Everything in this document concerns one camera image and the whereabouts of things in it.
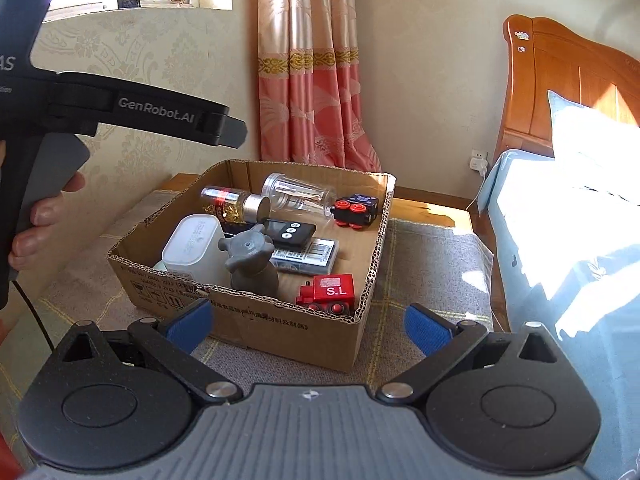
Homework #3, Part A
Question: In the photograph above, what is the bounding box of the black cable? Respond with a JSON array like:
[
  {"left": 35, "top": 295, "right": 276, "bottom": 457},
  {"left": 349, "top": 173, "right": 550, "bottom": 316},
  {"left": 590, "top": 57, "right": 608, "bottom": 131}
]
[{"left": 10, "top": 279, "right": 57, "bottom": 354}]

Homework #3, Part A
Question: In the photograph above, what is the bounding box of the white pillow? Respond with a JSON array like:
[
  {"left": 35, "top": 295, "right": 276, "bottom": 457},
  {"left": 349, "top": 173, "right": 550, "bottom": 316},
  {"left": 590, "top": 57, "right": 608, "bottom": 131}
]
[{"left": 547, "top": 90, "right": 640, "bottom": 207}]

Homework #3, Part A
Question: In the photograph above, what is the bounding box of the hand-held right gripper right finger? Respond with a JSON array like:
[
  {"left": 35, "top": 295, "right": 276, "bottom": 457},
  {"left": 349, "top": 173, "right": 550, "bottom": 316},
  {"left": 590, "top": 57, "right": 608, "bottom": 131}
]
[{"left": 376, "top": 303, "right": 568, "bottom": 407}]

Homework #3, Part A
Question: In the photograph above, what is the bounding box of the clear plastic bottle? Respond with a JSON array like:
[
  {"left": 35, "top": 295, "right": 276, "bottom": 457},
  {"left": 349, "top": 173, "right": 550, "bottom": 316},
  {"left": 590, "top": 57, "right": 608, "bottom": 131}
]
[{"left": 261, "top": 172, "right": 337, "bottom": 219}]

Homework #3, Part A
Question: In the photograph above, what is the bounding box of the black toy train car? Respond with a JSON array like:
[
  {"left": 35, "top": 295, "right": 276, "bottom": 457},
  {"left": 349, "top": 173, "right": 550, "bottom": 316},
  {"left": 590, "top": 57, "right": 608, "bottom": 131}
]
[{"left": 330, "top": 193, "right": 380, "bottom": 231}]

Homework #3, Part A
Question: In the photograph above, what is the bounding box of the white wall socket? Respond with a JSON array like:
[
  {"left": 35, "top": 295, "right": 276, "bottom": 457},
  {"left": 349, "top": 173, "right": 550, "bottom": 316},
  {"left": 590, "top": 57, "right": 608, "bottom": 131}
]
[{"left": 468, "top": 148, "right": 490, "bottom": 178}]

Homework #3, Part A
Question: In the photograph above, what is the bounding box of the person's left hand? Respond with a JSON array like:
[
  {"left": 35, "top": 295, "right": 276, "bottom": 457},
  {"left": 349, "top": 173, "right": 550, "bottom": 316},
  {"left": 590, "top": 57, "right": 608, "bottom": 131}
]
[{"left": 7, "top": 171, "right": 87, "bottom": 272}]

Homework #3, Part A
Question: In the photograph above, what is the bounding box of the blue floral bedsheet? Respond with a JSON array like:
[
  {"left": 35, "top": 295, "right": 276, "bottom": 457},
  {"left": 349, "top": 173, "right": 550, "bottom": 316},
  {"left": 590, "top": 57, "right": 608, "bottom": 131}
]
[{"left": 477, "top": 149, "right": 640, "bottom": 480}]

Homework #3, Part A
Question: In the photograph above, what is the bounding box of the clear plastic case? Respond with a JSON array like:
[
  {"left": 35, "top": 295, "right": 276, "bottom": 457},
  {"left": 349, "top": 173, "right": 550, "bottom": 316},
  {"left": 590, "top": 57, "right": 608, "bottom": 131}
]
[{"left": 270, "top": 238, "right": 340, "bottom": 276}]

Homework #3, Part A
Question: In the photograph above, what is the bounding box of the cardboard box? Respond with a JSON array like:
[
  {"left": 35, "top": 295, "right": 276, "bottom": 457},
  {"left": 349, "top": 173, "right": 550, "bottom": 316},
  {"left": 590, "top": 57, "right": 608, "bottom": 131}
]
[{"left": 106, "top": 159, "right": 397, "bottom": 374}]

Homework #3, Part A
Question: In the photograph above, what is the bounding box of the white cotton swab box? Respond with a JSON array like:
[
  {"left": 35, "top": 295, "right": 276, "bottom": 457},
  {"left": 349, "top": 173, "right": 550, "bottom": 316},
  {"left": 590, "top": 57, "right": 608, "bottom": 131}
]
[{"left": 161, "top": 214, "right": 231, "bottom": 286}]

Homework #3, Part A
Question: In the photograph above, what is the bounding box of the glass bottle of yellow capsules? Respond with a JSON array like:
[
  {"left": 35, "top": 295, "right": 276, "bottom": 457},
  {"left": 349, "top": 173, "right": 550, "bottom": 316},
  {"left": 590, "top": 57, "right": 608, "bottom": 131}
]
[{"left": 201, "top": 186, "right": 271, "bottom": 225}]

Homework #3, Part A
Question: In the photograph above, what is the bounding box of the checked grey blanket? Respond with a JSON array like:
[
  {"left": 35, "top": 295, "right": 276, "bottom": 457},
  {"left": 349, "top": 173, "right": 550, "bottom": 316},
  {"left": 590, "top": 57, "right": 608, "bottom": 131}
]
[{"left": 0, "top": 190, "right": 497, "bottom": 413}]

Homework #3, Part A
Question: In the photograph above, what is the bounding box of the black remote with white buttons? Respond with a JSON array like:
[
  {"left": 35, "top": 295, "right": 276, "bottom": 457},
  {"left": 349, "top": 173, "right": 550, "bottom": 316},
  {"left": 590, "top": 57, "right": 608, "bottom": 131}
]
[{"left": 262, "top": 218, "right": 317, "bottom": 250}]

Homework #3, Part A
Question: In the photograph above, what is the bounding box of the grey animal figurine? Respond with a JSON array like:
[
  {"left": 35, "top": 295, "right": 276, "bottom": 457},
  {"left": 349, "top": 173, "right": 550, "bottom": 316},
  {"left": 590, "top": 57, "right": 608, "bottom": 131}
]
[{"left": 218, "top": 225, "right": 280, "bottom": 299}]

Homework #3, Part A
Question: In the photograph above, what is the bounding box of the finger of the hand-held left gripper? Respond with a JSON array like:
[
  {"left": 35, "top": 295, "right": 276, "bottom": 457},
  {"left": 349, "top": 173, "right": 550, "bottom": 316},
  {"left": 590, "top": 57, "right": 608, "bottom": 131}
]
[{"left": 197, "top": 111, "right": 249, "bottom": 150}]

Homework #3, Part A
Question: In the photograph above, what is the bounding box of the pink patterned curtain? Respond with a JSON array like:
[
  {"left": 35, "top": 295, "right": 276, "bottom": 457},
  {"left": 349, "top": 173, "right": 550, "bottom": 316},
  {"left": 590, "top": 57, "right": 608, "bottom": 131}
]
[{"left": 257, "top": 0, "right": 382, "bottom": 174}]

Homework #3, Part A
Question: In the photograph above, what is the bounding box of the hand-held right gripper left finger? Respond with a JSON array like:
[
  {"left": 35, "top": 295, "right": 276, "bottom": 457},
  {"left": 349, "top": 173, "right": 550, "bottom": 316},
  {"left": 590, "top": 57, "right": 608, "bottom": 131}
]
[{"left": 50, "top": 299, "right": 244, "bottom": 407}]

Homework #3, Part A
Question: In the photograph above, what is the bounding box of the wooden bed frame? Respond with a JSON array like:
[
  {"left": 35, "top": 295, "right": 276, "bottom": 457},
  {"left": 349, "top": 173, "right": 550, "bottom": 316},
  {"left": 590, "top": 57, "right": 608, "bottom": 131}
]
[{"left": 487, "top": 14, "right": 640, "bottom": 334}]

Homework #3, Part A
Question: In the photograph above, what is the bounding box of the red wooden toy train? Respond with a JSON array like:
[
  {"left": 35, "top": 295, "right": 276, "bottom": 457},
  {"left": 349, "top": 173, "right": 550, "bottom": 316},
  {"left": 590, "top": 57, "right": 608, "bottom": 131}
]
[{"left": 295, "top": 274, "right": 356, "bottom": 317}]

